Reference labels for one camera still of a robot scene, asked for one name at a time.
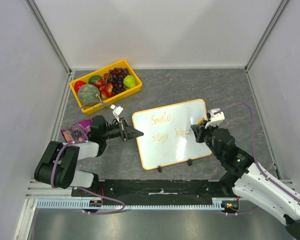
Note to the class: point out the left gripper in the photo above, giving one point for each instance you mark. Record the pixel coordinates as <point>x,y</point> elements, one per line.
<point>131,132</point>

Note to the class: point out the purple grape bunch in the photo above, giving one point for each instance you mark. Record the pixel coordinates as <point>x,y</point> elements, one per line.
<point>116,77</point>

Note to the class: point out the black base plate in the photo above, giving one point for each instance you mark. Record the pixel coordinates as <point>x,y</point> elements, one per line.
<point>162,192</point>

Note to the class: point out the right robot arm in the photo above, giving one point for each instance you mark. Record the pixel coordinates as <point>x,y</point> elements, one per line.
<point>246,178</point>

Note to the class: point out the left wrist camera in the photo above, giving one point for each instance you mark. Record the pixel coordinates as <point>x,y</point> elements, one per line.
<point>116,110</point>

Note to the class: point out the green melon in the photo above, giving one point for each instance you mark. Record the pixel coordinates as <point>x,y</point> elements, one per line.
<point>88,93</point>

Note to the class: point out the whiteboard with yellow frame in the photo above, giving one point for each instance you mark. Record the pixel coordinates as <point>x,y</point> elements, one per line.
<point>167,136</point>

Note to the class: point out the purple snack bag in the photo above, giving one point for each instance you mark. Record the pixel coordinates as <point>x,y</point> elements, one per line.
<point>78,132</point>

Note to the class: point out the red apple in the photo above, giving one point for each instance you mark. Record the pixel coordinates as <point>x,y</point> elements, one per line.
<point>78,85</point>

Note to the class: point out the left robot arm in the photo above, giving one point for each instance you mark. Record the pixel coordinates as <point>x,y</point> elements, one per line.
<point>58,164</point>

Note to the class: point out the green pear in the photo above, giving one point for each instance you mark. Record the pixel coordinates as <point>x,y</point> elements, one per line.
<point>129,81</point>

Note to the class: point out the red cherries cluster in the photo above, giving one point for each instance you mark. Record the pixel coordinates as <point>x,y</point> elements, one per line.
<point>105,87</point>

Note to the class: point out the green lime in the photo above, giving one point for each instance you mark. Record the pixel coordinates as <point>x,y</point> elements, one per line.
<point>94,79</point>

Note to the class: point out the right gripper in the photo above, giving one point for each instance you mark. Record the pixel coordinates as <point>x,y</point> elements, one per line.
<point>200,131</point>

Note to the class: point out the yellow plastic bin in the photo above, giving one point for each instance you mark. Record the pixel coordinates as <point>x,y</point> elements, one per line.
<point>92,107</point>

